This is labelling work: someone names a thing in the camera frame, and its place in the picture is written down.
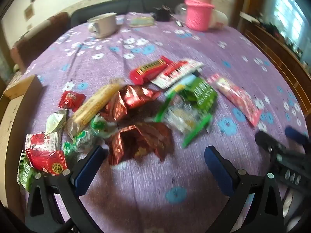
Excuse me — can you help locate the white ceramic mug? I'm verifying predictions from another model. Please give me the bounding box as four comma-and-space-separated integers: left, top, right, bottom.
87, 12, 118, 38

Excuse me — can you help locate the red round-logo packet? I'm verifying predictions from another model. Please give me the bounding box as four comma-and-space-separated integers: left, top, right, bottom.
25, 148, 67, 175

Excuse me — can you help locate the green packet at edge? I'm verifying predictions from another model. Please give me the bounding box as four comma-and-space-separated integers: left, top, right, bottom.
17, 150, 38, 191

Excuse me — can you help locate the clear glass jar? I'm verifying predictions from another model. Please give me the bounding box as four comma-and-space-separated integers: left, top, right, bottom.
175, 3, 187, 16

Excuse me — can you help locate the black sofa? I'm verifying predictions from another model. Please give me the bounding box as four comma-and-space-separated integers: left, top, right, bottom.
70, 0, 184, 27

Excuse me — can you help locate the long red snack bar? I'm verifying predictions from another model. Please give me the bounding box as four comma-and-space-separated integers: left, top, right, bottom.
129, 56, 172, 86

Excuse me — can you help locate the dark red foil bag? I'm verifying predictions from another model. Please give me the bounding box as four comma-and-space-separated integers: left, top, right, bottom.
99, 85, 161, 122
105, 122, 173, 166

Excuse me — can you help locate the cardboard box tray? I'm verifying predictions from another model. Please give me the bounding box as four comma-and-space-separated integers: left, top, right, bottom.
1, 75, 43, 220

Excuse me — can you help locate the green snack bag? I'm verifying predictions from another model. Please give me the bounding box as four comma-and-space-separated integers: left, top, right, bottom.
155, 76, 218, 148

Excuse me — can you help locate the white plastic jar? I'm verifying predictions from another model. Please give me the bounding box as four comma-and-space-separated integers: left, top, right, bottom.
209, 10, 228, 30

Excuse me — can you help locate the green clear candy bag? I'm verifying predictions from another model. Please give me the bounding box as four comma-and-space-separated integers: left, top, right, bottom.
63, 114, 117, 157

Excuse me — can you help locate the pink cartoon candy packet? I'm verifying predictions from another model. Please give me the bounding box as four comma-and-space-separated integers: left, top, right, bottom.
207, 73, 262, 126

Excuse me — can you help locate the wooden cabinet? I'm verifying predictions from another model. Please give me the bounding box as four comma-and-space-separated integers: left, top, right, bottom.
240, 12, 310, 117

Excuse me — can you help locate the small black cup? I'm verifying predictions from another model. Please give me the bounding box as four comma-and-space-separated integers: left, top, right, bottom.
153, 7, 171, 22

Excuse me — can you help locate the pink knit-sleeved bottle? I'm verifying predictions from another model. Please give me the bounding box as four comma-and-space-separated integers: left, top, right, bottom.
185, 0, 215, 32

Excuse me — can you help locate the red white snack packet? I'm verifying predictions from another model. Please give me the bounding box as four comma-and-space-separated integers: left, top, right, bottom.
151, 58, 204, 89

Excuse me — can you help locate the purple floral tablecloth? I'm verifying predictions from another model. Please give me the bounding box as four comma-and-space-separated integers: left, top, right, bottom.
14, 11, 311, 233

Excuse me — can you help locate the white green small packet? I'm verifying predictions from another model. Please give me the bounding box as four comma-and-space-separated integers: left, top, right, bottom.
45, 109, 68, 135

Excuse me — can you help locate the metal spoon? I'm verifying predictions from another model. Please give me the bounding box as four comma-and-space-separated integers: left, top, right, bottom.
162, 5, 184, 27

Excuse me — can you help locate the small green booklet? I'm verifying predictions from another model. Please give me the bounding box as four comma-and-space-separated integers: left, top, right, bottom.
129, 16, 155, 27

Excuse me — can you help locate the red white small packet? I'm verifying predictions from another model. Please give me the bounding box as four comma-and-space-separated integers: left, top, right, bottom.
25, 131, 61, 151

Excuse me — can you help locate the brown armchair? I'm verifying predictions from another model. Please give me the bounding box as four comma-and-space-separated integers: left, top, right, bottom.
10, 12, 70, 73

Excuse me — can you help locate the small red candy packet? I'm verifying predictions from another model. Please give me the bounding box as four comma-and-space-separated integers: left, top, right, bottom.
58, 90, 86, 112

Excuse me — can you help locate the yellow biscuit pack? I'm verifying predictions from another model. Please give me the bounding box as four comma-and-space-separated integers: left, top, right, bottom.
65, 83, 123, 140

